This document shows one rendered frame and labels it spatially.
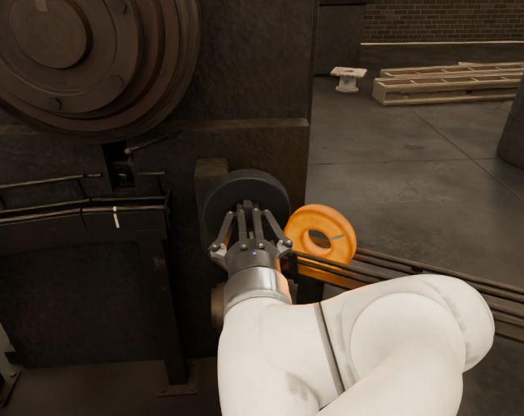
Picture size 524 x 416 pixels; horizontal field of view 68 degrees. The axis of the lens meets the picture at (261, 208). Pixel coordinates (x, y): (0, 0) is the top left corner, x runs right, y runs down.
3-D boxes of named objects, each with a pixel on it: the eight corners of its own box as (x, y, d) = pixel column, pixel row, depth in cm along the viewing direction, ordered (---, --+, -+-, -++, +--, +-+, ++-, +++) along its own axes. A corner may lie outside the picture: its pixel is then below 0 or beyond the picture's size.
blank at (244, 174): (195, 175, 68) (195, 186, 65) (284, 162, 68) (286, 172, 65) (214, 242, 77) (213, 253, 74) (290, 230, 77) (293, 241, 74)
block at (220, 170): (204, 232, 110) (195, 155, 97) (232, 231, 110) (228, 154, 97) (201, 257, 101) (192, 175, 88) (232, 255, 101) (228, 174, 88)
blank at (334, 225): (312, 270, 91) (305, 278, 89) (279, 215, 88) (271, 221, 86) (370, 257, 81) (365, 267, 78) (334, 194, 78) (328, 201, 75)
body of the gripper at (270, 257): (226, 306, 55) (225, 261, 63) (285, 302, 56) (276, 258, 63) (224, 268, 51) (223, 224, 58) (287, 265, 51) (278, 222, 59)
